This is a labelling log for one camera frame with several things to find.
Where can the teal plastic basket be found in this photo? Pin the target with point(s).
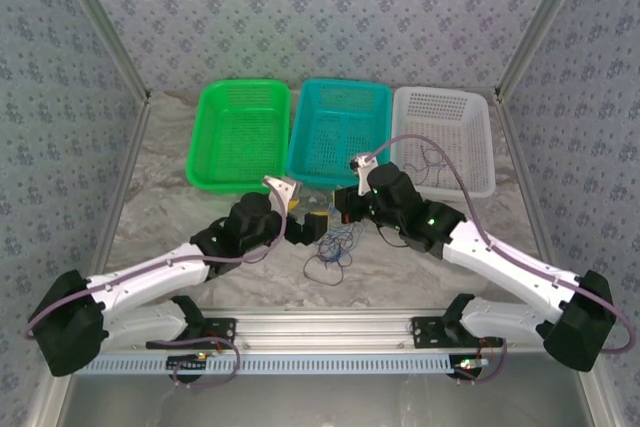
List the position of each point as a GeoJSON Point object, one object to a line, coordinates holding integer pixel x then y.
{"type": "Point", "coordinates": [335, 132]}

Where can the aluminium side rail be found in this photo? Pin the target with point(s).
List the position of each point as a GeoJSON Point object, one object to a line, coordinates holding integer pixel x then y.
{"type": "Point", "coordinates": [506, 122]}
{"type": "Point", "coordinates": [120, 197]}

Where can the left small controller board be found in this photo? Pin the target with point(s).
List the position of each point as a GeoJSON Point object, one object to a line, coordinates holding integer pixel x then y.
{"type": "Point", "coordinates": [187, 363]}

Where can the right small controller board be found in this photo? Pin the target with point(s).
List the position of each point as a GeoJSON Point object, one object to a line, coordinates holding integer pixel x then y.
{"type": "Point", "coordinates": [467, 364]}

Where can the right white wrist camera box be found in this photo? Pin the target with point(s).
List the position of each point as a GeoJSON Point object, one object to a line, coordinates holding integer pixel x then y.
{"type": "Point", "coordinates": [362, 174]}

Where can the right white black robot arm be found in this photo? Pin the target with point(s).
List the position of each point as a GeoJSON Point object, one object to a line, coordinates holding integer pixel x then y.
{"type": "Point", "coordinates": [500, 257]}

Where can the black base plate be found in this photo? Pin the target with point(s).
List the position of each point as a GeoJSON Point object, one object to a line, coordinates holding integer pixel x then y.
{"type": "Point", "coordinates": [425, 332]}
{"type": "Point", "coordinates": [225, 329]}

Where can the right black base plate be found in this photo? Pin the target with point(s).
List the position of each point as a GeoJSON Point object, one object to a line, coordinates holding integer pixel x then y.
{"type": "Point", "coordinates": [425, 332]}

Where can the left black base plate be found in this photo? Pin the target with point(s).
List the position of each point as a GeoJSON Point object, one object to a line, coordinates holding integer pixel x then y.
{"type": "Point", "coordinates": [225, 329]}

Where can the aluminium mounting rail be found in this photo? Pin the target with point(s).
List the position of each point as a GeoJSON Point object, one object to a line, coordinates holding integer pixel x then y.
{"type": "Point", "coordinates": [320, 327]}

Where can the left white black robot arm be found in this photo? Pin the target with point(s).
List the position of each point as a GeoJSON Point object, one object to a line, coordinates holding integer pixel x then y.
{"type": "Point", "coordinates": [150, 272]}

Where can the small controller board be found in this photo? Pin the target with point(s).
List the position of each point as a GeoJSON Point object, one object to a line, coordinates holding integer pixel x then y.
{"type": "Point", "coordinates": [187, 363]}
{"type": "Point", "coordinates": [467, 364]}

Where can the white plastic basket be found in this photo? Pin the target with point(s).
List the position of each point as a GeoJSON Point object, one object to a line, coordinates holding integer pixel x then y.
{"type": "Point", "coordinates": [445, 112]}

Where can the green plastic basket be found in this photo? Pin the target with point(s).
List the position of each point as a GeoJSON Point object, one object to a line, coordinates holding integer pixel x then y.
{"type": "Point", "coordinates": [235, 137]}

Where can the aluminium frame post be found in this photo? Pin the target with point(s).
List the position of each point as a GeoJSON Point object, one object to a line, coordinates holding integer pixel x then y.
{"type": "Point", "coordinates": [541, 22]}
{"type": "Point", "coordinates": [103, 22]}

